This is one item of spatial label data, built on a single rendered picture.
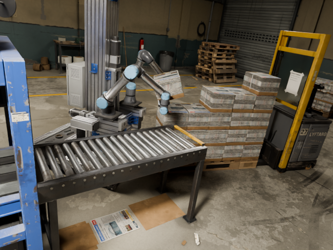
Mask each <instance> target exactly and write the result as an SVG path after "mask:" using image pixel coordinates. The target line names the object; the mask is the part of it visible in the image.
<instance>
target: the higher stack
mask: <svg viewBox="0 0 333 250"><path fill-rule="evenodd" d="M280 81H281V78H278V77H275V76H271V75H269V74H266V73H262V72H247V71H246V72H245V75H244V80H243V84H242V85H244V86H247V87H249V88H251V89H253V90H256V91H258V92H273V93H277V92H278V90H279V85H280ZM242 89H243V88H242ZM244 90H246V89H244ZM246 91H247V92H249V93H252V92H250V91H248V90H246ZM252 94H254V93H252ZM254 95H255V96H256V100H255V103H254V106H253V109H254V110H272V109H273V107H274V105H275V100H276V97H275V96H264V95H256V94H254ZM270 116H271V113H253V112H252V116H251V119H250V121H251V122H250V126H268V124H269V119H270ZM265 135H266V129H248V132H247V136H246V140H245V142H263V141H264V137H265ZM261 149H262V145H261V144H258V145H244V146H243V152H242V155H241V157H258V156H259V154H260V150H261ZM257 162H258V159H251V160H240V163H239V167H238V169H248V168H256V165H257Z"/></svg>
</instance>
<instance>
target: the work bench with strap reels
mask: <svg viewBox="0 0 333 250"><path fill-rule="evenodd" d="M53 41H54V42H55V70H58V68H57V65H59V66H60V74H63V73H62V66H66V64H67V63H76V62H83V61H84V57H79V56H74V57H73V62H72V57H71V56H62V55H61V46H71V47H80V46H81V47H85V43H84V42H81V44H76V43H74V42H75V41H63V42H60V41H59V40H53ZM56 45H59V56H58V61H57V50H56Z"/></svg>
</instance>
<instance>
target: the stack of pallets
mask: <svg viewBox="0 0 333 250"><path fill-rule="evenodd" d="M206 44H208V45H206ZM199 47H200V48H199V50H198V65H196V69H195V73H196V77H202V79H208V80H209V81H214V80H213V79H214V78H213V75H214V74H213V60H228V58H231V60H235V58H234V54H236V51H237V50H239V48H240V46H236V45H231V44H225V43H214V42H202V45H200V46H199ZM233 47H235V49H233ZM204 48H206V49H204ZM222 50H223V51H222ZM229 50H232V53H229ZM202 52H204V53H202ZM220 54H221V55H220ZM227 54H230V56H227ZM202 56H205V57H202ZM202 60H204V61H202Z"/></svg>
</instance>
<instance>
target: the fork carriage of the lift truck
mask: <svg viewBox="0 0 333 250"><path fill-rule="evenodd" d="M280 153H281V149H279V148H278V147H277V146H275V145H274V144H272V143H271V142H269V141H268V140H267V139H265V138H264V141H263V144H262V149H261V150H260V154H259V158H261V159H264V160H265V161H266V162H267V164H268V165H269V166H270V167H271V168H276V166H277V163H278V159H279V156H280Z"/></svg>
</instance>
